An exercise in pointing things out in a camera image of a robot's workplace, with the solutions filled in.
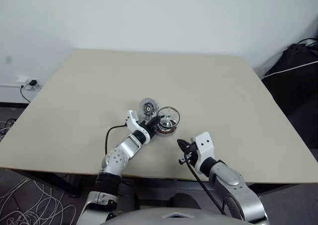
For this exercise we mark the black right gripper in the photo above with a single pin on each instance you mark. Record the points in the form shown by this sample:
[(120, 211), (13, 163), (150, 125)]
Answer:
[(191, 153)]

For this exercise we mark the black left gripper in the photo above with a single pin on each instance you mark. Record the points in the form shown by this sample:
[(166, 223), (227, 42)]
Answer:
[(146, 128)]

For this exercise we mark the round grey housing lid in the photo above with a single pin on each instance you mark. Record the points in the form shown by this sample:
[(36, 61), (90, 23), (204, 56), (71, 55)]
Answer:
[(169, 114)]

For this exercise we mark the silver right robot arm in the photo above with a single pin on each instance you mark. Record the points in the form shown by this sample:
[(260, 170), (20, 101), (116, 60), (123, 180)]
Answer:
[(233, 182)]

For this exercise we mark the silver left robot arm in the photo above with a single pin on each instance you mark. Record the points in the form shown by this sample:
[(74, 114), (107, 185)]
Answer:
[(124, 150)]

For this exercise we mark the grey robot torso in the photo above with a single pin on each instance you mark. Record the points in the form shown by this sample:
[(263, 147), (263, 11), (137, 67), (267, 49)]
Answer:
[(174, 217)]

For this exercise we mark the black bag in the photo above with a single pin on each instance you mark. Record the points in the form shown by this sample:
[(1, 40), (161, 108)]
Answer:
[(292, 83)]

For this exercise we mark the black power adapter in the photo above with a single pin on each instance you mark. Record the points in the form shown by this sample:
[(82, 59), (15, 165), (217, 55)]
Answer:
[(32, 82)]

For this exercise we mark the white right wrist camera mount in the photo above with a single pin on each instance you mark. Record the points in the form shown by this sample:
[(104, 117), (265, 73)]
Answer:
[(204, 145)]

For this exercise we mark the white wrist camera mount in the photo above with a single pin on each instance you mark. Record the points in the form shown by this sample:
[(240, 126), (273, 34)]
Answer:
[(204, 145), (132, 122)]

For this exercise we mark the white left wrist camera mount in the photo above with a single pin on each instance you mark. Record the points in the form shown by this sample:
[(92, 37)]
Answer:
[(132, 122)]

